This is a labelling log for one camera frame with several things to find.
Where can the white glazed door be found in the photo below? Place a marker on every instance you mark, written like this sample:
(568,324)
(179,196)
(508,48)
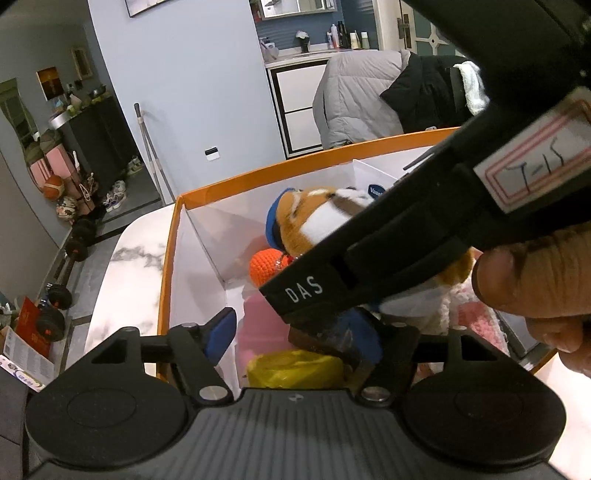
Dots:
(415,39)

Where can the orange wall painting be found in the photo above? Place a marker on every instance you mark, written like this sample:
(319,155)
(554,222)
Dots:
(50,82)

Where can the orange basketball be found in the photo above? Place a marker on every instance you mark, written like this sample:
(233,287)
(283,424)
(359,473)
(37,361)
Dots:
(53,187)

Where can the white lotion tube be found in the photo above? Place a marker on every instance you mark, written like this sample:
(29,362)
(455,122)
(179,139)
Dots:
(369,177)

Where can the grey down jacket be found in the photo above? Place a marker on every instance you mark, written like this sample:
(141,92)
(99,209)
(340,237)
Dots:
(351,97)

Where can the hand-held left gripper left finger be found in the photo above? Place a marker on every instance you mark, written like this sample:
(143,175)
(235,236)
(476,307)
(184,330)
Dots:
(221,334)

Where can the crochet bunny doll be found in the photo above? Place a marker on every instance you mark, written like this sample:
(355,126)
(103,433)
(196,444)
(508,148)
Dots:
(443,318)

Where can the pink bag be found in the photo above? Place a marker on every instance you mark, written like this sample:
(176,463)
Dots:
(57,157)

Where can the patterned ball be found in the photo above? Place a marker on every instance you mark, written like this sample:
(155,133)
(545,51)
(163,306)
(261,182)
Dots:
(66,206)

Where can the brown bear plush blue outfit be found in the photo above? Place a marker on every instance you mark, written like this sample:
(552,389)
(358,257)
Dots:
(304,217)

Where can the white vanity cabinet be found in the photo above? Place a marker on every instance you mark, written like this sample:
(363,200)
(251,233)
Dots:
(295,97)

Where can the person's right hand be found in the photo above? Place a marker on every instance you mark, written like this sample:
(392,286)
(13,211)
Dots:
(531,277)

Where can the black cabinet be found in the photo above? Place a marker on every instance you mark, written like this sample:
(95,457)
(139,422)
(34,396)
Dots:
(101,134)

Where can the wall mirror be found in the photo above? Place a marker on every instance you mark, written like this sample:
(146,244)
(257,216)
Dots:
(295,5)

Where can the pair of white sneakers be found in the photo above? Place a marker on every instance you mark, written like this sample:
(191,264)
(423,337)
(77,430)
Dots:
(115,194)

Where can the pale fleece blanket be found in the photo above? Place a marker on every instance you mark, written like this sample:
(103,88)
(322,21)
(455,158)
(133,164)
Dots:
(473,87)

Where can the black jacket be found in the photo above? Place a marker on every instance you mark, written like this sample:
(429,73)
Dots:
(425,97)

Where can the black dumbbell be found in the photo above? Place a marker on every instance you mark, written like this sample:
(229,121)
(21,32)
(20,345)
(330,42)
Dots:
(78,240)
(53,314)

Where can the pink rectangular case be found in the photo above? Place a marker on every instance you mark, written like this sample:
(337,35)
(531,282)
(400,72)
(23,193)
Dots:
(263,323)

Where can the yellow soap-like block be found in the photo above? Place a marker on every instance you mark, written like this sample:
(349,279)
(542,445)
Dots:
(291,369)

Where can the red cardboard box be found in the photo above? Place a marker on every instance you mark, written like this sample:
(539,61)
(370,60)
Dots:
(32,327)

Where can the orange cardboard box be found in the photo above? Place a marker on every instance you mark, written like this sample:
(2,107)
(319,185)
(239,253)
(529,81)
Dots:
(203,258)

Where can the orange crochet ball with flower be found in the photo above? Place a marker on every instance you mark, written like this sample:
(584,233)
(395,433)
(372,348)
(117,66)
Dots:
(265,265)

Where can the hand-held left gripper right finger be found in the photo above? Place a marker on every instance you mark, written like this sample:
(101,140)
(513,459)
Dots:
(369,344)

